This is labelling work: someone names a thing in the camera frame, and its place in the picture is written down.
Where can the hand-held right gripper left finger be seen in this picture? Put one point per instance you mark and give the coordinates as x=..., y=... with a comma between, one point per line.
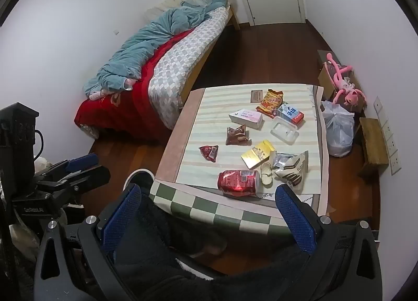
x=122, y=216

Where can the yellow cardboard box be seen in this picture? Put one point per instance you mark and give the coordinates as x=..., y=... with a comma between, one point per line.
x=256, y=155

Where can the small wooden stool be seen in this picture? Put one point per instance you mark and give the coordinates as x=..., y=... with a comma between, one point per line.
x=374, y=137

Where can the silver foil wrapper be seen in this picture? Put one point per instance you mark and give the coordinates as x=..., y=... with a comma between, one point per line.
x=281, y=160

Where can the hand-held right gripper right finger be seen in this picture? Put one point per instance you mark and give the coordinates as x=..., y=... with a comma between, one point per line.
x=295, y=219

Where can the white paper sheet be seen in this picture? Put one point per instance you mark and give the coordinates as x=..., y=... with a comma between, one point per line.
x=267, y=195

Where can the red soda can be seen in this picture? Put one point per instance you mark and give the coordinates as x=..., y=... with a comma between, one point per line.
x=236, y=181

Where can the pink plush toy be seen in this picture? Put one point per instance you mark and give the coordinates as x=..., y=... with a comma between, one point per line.
x=349, y=95

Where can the brown snack wrapper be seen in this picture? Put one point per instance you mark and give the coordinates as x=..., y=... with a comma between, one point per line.
x=237, y=136

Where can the wooden bed frame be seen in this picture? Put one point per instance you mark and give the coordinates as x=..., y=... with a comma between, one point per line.
x=233, y=17

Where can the green checkered cloth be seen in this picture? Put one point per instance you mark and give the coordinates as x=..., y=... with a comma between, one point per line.
x=196, y=204

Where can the white pink toothpaste box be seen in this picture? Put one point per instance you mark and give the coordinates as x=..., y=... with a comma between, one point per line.
x=245, y=118

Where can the white plastic bag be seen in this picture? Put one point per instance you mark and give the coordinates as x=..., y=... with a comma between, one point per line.
x=338, y=128

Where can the orange snack packet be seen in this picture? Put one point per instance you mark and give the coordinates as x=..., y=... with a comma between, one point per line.
x=269, y=103

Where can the grey white checkered bed sheet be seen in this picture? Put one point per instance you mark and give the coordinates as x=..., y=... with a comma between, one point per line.
x=183, y=59

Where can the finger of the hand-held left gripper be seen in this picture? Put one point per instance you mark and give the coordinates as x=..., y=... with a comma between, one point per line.
x=81, y=162
x=88, y=179

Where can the clear plastic container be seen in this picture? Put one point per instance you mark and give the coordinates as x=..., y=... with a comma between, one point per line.
x=284, y=129

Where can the red blanket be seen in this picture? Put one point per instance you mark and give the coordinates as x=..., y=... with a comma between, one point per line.
x=130, y=108

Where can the blue white milk carton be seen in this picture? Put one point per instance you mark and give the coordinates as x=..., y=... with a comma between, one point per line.
x=290, y=113

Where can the small red snack wrapper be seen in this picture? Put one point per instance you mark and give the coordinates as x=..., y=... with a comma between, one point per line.
x=209, y=152

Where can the striped table mat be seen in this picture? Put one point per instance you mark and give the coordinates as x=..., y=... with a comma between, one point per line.
x=222, y=105

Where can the small brown card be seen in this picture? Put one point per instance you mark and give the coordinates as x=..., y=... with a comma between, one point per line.
x=256, y=96

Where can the black white cookie wrapper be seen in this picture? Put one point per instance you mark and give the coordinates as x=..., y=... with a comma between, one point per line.
x=294, y=170

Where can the white wall socket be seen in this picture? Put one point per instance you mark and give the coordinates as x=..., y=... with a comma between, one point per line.
x=391, y=146
x=395, y=164
x=378, y=105
x=387, y=130

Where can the brown cardboard box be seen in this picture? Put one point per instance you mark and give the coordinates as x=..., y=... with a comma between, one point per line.
x=325, y=75

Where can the white trash bin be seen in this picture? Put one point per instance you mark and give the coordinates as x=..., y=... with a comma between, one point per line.
x=138, y=173

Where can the pink patterned cloth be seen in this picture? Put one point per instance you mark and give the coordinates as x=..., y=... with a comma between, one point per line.
x=98, y=93

